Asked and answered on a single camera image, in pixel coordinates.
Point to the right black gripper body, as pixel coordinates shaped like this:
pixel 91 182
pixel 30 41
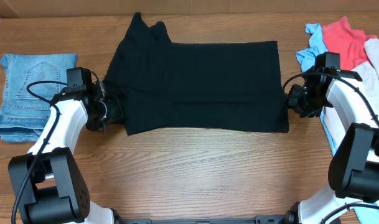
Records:
pixel 308 102

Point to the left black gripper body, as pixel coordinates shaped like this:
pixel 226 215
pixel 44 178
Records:
pixel 114 109

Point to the black t-shirt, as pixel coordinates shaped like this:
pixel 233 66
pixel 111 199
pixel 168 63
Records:
pixel 162 84

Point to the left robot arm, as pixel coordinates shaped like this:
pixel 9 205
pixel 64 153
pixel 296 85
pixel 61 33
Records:
pixel 47 182

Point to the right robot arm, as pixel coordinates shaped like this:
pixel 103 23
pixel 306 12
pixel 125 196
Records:
pixel 353 176

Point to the beige garment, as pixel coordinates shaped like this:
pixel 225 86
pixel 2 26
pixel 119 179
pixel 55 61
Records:
pixel 369 72

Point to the red garment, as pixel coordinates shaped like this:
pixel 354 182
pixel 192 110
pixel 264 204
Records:
pixel 340 38

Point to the folded blue denim jeans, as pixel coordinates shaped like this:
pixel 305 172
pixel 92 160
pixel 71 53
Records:
pixel 23 116

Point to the light blue garment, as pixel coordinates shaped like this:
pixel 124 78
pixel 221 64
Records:
pixel 306 58

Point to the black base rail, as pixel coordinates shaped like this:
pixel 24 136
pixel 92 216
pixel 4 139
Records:
pixel 259 219

